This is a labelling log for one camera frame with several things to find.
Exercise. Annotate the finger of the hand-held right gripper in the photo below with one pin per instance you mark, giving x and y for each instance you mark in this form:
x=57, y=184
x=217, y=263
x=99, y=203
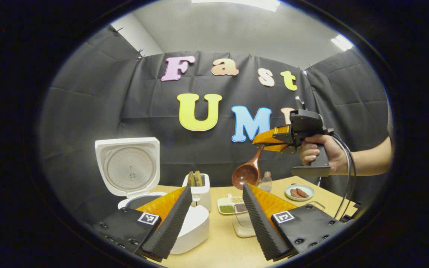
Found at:
x=272, y=136
x=279, y=147

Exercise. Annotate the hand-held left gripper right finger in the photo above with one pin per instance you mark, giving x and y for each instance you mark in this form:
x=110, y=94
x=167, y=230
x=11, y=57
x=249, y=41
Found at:
x=261, y=223

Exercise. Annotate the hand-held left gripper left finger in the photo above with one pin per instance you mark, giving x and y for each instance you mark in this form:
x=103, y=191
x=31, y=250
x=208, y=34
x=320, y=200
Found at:
x=171, y=227

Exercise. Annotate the brown wooden spoon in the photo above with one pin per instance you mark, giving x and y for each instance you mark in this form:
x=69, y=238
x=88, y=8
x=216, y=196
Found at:
x=246, y=175

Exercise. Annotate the white rice cooker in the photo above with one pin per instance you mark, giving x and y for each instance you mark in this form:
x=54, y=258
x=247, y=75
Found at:
x=129, y=167

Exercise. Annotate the white divided dish of beans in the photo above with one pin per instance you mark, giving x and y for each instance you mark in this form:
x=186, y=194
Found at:
x=227, y=206

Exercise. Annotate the clear plastic bottle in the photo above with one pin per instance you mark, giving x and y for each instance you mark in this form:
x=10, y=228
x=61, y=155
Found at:
x=266, y=184

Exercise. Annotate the white toaster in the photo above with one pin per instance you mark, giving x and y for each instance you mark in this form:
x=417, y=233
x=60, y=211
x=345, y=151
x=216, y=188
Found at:
x=201, y=195

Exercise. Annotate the red-brown meat piece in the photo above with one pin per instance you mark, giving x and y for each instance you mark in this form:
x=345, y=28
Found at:
x=303, y=192
x=295, y=193

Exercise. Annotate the light green plate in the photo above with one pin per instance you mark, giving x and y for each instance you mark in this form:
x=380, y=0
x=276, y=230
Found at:
x=309, y=189

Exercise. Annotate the brown bread slice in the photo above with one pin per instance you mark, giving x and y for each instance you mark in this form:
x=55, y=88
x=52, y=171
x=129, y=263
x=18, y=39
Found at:
x=191, y=179
x=199, y=178

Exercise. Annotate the small ceiling light panel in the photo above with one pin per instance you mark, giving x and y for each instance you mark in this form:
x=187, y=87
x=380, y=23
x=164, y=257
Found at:
x=342, y=42

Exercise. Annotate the large ceiling light panel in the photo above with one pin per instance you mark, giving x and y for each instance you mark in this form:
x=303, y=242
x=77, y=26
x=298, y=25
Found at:
x=244, y=3

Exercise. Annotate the black backdrop cloth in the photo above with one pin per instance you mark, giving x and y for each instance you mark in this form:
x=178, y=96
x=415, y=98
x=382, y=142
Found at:
x=106, y=104

